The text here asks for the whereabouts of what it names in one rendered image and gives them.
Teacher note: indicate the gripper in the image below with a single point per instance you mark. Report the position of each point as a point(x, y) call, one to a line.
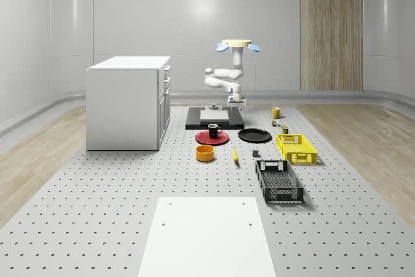
point(237, 101)

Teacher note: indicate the black mug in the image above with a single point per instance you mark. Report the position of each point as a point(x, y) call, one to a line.
point(213, 131)

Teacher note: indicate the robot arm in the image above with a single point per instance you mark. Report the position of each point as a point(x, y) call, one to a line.
point(227, 73)

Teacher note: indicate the black plate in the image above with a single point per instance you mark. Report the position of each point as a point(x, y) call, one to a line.
point(254, 136)

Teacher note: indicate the yellow mug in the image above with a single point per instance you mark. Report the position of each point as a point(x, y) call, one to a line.
point(276, 113)

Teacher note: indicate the puzzle cube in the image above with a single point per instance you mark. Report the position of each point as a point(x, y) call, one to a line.
point(276, 123)

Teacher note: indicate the black stove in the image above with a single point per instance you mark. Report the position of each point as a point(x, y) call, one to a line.
point(194, 119)

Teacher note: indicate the red plate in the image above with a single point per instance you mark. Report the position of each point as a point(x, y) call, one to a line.
point(202, 139)

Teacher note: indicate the banana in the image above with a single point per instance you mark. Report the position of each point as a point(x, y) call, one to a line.
point(235, 155)

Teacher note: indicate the flat-sided can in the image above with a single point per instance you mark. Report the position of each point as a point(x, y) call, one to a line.
point(284, 130)

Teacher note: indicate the grey cube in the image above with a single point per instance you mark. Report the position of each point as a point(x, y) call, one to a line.
point(256, 154)

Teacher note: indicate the yellow bowl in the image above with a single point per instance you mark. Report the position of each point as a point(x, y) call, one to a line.
point(205, 155)

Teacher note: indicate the yellow basket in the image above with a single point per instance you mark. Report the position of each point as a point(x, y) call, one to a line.
point(296, 147)

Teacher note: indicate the dark grey basket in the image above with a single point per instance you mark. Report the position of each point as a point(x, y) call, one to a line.
point(279, 183)

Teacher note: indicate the white cabinet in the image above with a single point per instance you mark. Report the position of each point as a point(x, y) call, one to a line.
point(123, 108)

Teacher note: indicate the white board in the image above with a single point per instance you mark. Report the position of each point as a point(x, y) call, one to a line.
point(207, 241)

